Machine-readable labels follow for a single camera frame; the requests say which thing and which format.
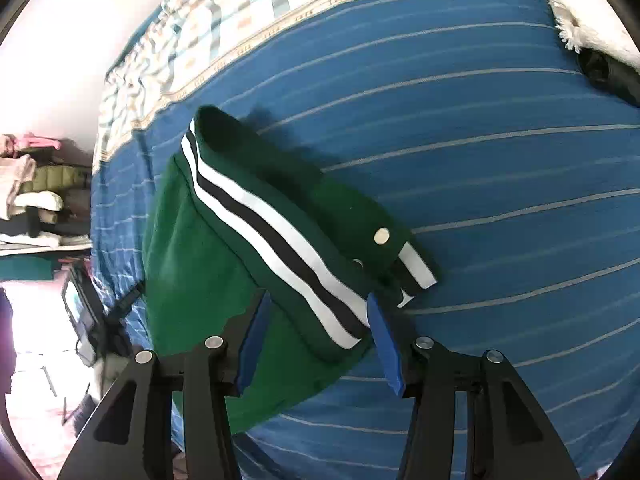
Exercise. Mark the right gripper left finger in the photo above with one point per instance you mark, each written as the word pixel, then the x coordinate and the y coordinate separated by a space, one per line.
pixel 128 436

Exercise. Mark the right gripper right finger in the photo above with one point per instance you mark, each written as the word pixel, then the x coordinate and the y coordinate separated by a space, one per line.
pixel 507 435

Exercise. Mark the green white varsity jacket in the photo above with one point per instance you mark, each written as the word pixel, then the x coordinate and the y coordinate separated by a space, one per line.
pixel 234 215

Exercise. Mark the clothes rack with garments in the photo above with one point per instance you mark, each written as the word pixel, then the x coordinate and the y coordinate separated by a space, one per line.
pixel 45 206

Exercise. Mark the blue striped plaid bed sheet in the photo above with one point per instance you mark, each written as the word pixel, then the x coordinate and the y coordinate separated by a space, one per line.
pixel 471 126

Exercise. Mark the black garment under white one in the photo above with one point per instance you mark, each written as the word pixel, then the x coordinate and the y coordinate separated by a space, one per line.
pixel 610 75

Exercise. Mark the white fluffy folded garment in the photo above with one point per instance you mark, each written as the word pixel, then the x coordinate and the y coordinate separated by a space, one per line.
pixel 593 24

